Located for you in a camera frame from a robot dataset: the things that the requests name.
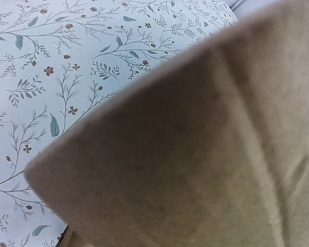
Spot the brown cardboard box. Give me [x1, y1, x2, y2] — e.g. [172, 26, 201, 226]
[25, 1, 309, 246]

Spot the floral patterned table mat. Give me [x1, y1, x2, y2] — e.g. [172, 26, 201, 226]
[0, 1, 237, 246]

